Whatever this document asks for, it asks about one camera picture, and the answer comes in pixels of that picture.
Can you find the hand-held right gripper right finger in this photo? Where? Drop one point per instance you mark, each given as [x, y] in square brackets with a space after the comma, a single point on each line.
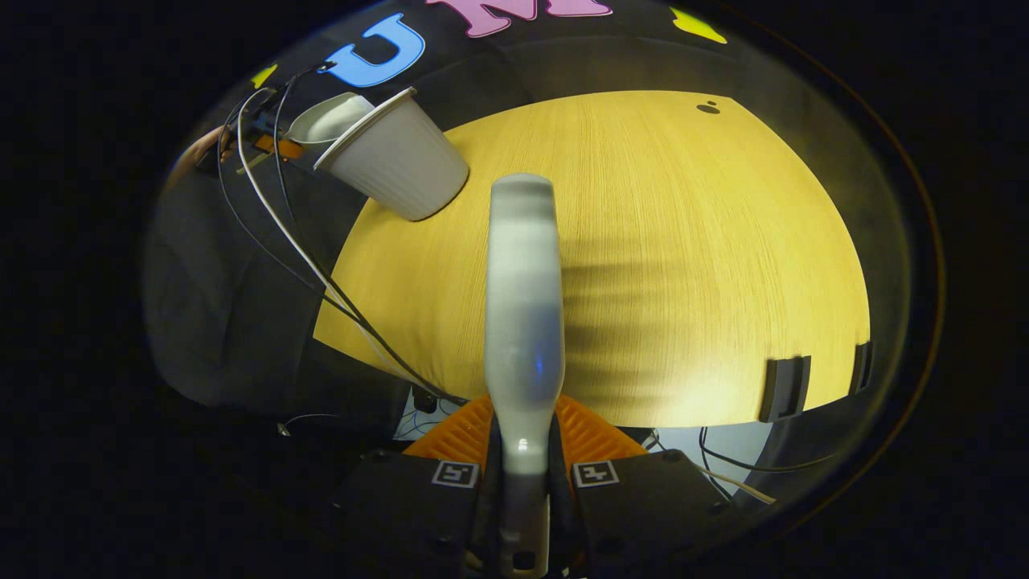
[643, 507]

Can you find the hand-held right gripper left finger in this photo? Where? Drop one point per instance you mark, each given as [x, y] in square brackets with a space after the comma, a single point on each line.
[402, 507]

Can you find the black desk edge clamp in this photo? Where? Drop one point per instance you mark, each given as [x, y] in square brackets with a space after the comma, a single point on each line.
[784, 390]
[860, 368]

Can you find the small grey broom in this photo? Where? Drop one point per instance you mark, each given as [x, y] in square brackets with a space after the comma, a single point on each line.
[522, 305]

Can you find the white ribbed garbage bin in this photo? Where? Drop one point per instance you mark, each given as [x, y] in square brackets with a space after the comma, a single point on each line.
[402, 165]

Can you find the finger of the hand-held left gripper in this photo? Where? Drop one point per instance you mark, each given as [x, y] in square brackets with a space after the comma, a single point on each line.
[280, 148]

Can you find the grey plastic dustpan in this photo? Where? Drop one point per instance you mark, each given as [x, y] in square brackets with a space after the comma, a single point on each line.
[330, 121]

